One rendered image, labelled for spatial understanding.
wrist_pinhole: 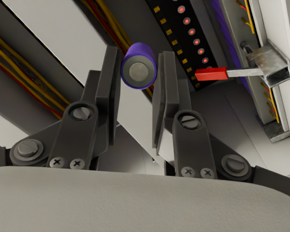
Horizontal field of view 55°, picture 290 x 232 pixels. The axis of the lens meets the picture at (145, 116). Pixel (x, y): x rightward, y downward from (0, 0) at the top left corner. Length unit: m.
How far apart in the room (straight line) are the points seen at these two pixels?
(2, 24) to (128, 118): 0.31
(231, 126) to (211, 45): 0.14
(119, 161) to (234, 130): 0.23
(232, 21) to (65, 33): 0.17
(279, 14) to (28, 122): 0.39
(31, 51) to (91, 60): 0.30
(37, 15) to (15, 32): 0.30
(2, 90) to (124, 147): 0.24
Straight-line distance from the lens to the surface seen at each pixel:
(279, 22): 0.26
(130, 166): 0.53
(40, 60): 0.58
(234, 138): 0.48
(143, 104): 0.32
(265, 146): 0.46
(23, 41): 0.56
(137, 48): 0.16
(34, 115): 0.52
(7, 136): 0.43
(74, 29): 0.26
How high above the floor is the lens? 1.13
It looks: 25 degrees up
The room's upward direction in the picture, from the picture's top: 105 degrees counter-clockwise
